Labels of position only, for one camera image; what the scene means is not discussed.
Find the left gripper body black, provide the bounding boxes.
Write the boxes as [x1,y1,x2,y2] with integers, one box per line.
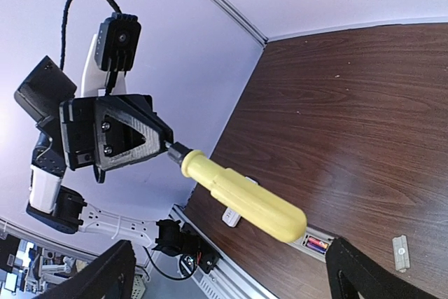
[59,94,152,170]

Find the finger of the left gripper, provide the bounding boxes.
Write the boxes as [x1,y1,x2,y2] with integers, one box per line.
[94,97,174,170]
[93,165,105,183]

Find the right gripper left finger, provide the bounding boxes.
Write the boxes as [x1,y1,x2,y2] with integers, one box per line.
[37,240,136,298]

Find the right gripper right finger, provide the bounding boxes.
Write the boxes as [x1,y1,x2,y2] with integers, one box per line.
[325,237,434,299]

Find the grey battery cover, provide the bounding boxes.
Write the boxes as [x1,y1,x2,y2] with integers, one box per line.
[392,235,410,272]

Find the yellow handled screwdriver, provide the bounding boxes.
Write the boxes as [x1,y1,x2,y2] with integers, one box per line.
[165,141,307,243]

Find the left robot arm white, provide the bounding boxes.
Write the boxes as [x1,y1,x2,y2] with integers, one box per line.
[14,57,174,248]

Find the purple battery in remote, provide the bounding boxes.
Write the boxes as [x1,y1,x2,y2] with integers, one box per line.
[306,242,326,254]

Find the red battery in remote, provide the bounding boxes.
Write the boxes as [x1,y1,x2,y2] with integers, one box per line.
[307,236,330,250]

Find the white remote control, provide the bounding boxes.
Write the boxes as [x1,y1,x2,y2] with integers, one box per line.
[222,176,260,229]

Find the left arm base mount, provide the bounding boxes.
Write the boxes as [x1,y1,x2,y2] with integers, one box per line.
[153,219,221,274]

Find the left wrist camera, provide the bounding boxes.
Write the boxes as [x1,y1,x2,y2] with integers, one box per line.
[94,12,141,71]

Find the aluminium front rail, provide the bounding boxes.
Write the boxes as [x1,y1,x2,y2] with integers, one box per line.
[169,204,277,299]

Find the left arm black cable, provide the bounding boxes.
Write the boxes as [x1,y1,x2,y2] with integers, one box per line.
[59,0,123,71]

